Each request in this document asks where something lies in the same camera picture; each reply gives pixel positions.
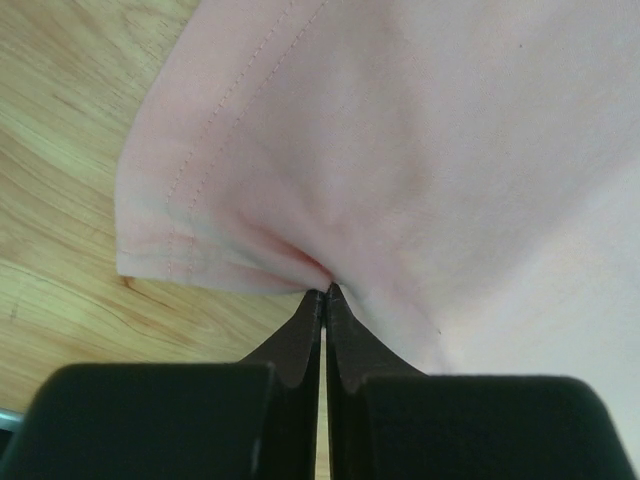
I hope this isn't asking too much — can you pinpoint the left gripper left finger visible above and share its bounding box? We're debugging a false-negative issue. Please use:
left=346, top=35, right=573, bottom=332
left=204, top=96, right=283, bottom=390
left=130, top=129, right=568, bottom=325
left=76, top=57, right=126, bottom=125
left=1, top=291, right=321, bottom=479

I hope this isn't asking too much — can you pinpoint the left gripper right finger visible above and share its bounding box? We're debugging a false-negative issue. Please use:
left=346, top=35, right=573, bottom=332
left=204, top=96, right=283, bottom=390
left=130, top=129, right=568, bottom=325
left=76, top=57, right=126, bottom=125
left=324, top=285, right=635, bottom=479

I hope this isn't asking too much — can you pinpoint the pink t-shirt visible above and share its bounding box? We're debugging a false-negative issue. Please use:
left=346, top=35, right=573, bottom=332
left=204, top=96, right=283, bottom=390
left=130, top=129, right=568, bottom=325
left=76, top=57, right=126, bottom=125
left=114, top=0, right=640, bottom=381

